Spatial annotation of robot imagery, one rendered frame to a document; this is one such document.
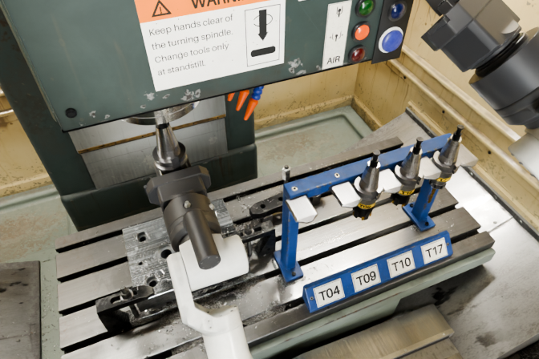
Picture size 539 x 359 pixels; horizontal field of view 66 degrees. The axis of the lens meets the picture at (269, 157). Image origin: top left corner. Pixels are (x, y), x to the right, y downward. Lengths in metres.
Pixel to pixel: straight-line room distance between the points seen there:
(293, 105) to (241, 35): 1.55
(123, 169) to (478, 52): 1.16
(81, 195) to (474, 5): 1.30
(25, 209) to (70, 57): 1.56
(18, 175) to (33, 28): 1.54
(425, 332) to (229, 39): 1.10
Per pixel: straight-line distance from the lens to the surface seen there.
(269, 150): 1.95
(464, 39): 0.50
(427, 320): 1.40
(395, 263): 1.20
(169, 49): 0.46
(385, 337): 1.32
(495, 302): 1.47
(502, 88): 0.51
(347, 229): 1.29
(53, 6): 0.43
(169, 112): 0.66
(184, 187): 0.78
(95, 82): 0.47
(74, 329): 1.22
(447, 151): 1.05
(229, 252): 0.68
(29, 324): 1.60
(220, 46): 0.47
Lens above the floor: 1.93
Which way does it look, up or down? 45 degrees down
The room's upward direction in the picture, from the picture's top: straight up
